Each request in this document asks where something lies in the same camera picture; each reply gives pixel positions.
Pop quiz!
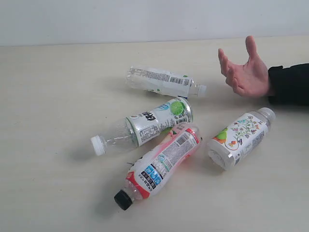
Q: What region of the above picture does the person's bare open hand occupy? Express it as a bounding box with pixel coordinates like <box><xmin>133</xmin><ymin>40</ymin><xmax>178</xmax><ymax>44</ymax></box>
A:
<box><xmin>218</xmin><ymin>35</ymin><xmax>274</xmax><ymax>98</ymax></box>

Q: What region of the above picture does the white bottle floral label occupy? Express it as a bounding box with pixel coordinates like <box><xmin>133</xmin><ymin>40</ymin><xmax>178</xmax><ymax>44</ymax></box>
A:
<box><xmin>208</xmin><ymin>107</ymin><xmax>276</xmax><ymax>170</ymax></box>

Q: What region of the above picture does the clear bottle white label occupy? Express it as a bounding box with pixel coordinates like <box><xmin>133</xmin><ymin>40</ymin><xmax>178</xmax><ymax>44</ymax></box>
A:
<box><xmin>126</xmin><ymin>66</ymin><xmax>207</xmax><ymax>99</ymax></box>

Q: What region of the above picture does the clear bottle lime label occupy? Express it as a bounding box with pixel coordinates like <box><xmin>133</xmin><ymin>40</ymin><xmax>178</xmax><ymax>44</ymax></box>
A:
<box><xmin>91</xmin><ymin>97</ymin><xmax>193</xmax><ymax>156</ymax></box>

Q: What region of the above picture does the pink bottle black cap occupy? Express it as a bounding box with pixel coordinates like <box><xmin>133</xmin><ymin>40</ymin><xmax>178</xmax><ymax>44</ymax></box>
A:
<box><xmin>114</xmin><ymin>122</ymin><xmax>202</xmax><ymax>210</ymax></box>

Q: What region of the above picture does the black sleeved forearm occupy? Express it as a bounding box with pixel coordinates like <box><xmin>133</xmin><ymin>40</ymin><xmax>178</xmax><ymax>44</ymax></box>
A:
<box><xmin>268</xmin><ymin>63</ymin><xmax>309</xmax><ymax>106</ymax></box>

